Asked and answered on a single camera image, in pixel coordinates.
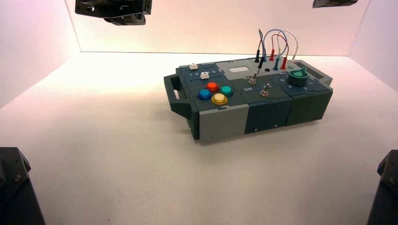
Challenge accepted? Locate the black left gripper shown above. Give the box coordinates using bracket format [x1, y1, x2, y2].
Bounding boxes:
[75, 0, 153, 26]

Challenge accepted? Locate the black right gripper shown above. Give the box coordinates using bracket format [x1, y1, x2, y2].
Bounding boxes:
[312, 0, 360, 8]

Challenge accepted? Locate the green rotary knob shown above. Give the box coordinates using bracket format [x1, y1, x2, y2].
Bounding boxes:
[288, 67, 309, 87]

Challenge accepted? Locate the blue round push button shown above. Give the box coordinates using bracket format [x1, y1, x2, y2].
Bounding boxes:
[197, 89, 213, 101]

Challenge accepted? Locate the yellow round push button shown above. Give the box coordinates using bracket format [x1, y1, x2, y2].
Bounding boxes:
[211, 93, 229, 105]

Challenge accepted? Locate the teal and grey task board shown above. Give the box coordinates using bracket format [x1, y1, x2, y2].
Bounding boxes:
[164, 57, 334, 144]

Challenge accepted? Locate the white jumper cable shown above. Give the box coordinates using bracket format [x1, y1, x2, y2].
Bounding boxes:
[277, 30, 299, 68]

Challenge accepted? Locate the red jumper cable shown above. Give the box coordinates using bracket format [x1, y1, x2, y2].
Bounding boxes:
[269, 34, 290, 70]

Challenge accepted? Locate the blue jumper cable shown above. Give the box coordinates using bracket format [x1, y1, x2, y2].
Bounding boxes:
[262, 29, 289, 71]

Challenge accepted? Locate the black jumper cable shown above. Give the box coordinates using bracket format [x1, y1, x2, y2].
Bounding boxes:
[254, 29, 266, 69]

